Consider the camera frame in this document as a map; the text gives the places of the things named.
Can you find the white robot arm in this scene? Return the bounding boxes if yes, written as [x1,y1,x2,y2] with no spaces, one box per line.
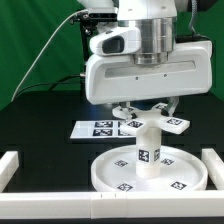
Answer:
[77,0,218,113]

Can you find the white round table top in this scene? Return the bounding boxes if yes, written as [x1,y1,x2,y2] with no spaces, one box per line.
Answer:
[91,145,208,192]

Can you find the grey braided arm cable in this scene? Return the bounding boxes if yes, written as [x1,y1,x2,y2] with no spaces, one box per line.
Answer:
[188,0,201,36]

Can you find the black cable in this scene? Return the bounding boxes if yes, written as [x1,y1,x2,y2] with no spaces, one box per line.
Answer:
[13,74,88,100]

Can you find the white marker tag plate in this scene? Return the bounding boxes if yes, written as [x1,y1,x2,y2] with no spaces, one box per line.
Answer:
[70,120,131,140]

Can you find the white U-shaped obstacle fence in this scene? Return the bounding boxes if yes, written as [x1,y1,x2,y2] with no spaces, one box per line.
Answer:
[0,149,224,219]

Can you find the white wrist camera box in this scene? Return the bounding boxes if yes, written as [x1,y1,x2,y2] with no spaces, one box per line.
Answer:
[90,27,141,56]

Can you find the white cross-shaped table base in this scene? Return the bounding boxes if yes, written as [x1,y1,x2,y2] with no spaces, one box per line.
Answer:
[112,103,190,136]

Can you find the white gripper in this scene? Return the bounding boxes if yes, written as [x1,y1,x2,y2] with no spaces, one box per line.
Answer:
[85,41,212,120]

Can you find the white camera cable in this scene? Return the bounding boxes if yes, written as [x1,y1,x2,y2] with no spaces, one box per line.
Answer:
[10,9,89,102]

